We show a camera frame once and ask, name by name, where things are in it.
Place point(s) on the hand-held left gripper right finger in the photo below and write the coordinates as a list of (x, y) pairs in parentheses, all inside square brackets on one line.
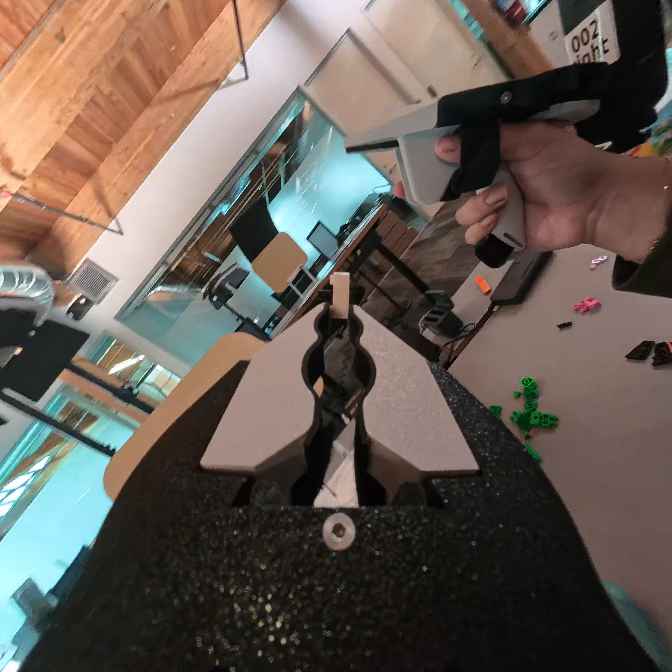
[(414, 414)]

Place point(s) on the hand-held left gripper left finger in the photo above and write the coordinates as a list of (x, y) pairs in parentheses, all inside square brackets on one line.
[(262, 409)]

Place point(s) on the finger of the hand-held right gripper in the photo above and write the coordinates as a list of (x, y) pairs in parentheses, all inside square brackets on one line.
[(393, 128)]

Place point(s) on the green toy bricks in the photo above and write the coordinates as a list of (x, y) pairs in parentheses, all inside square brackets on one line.
[(530, 414)]

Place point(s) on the small white toy brick piece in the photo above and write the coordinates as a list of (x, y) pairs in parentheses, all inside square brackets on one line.
[(340, 294)]

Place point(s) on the brown wooden desk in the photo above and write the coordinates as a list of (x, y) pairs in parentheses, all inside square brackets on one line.
[(362, 236)]

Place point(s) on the person's right hand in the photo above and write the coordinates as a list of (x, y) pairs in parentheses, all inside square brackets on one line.
[(572, 183)]

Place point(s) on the stack of cardboard boxes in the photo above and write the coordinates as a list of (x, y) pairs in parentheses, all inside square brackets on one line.
[(393, 231)]

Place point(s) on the grey battery charger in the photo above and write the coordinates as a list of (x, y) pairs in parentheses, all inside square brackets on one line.
[(438, 312)]

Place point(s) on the black office chair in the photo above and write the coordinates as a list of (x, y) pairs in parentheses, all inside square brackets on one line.
[(225, 286)]

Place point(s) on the small black monitor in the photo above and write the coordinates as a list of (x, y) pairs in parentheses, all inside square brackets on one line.
[(321, 239)]

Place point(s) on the orange brick separator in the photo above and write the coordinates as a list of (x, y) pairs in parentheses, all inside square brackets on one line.
[(482, 283)]

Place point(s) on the black power bank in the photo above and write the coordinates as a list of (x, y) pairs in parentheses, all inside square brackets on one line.
[(519, 278)]

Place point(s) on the light pink small brick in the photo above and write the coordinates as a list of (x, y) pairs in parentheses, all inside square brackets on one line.
[(597, 261)]

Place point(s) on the pink flower brick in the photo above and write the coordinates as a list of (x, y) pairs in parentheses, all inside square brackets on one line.
[(587, 304)]

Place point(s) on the black light panel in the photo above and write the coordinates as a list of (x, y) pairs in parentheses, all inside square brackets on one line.
[(36, 357)]

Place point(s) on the black wedge toy plate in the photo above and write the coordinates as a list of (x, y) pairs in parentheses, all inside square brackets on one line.
[(663, 354), (639, 350)]

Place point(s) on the large black wall screen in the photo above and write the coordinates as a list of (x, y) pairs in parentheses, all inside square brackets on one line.
[(252, 228)]

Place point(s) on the silver air duct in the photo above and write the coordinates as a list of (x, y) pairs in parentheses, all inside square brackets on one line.
[(21, 286)]

